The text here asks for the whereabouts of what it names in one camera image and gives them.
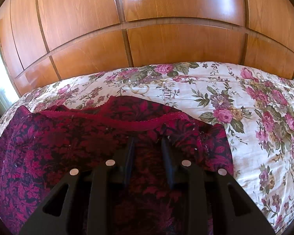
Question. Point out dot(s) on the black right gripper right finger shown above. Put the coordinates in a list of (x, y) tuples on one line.
[(212, 196)]

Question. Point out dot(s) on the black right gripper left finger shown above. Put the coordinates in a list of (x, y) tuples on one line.
[(85, 203)]

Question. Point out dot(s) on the dark red floral sweater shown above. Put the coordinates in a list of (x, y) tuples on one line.
[(38, 148)]

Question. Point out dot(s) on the floral bed quilt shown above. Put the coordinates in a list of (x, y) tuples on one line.
[(255, 107)]

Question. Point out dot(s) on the wooden wardrobe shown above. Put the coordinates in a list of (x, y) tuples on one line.
[(45, 41)]

